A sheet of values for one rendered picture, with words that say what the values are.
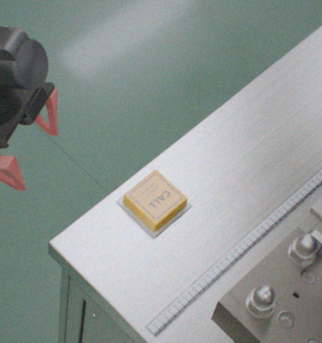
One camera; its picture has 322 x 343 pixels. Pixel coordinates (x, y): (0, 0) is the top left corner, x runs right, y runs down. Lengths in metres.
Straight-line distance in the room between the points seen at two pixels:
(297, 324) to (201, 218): 0.27
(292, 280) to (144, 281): 0.23
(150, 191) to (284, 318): 0.30
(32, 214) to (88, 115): 0.35
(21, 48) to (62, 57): 1.62
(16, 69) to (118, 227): 0.38
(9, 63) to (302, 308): 0.47
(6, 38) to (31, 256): 1.32
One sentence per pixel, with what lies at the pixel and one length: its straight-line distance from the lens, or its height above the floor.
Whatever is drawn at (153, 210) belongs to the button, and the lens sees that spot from 1.31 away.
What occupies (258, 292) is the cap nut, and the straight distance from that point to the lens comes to 1.11.
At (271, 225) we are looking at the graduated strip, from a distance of 1.36.
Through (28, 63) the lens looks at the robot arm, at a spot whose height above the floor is 1.25.
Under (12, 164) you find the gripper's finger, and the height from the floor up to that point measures 1.11.
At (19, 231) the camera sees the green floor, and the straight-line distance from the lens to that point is 2.33.
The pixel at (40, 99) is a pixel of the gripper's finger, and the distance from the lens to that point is 1.15.
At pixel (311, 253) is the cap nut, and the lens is 1.17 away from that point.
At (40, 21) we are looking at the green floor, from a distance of 2.72.
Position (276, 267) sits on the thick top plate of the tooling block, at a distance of 1.18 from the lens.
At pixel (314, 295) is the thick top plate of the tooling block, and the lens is 1.17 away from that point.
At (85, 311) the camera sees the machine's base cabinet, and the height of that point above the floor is 0.79.
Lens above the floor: 2.06
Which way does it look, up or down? 58 degrees down
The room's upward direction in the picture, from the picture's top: 12 degrees clockwise
